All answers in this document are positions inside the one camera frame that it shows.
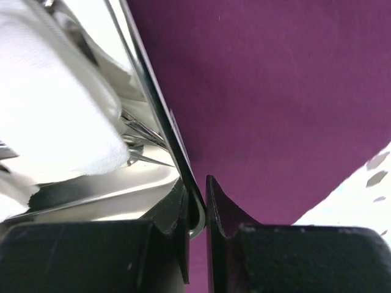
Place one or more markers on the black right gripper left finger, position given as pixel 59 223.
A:
pixel 149 254

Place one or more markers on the steel hemostat forceps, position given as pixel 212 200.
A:
pixel 146 136

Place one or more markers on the white gauze pad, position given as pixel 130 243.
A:
pixel 58 114

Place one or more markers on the stainless steel tray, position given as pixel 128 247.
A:
pixel 130 191

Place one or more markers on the purple cloth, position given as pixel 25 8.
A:
pixel 285 103

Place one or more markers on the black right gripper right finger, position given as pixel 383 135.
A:
pixel 247 256

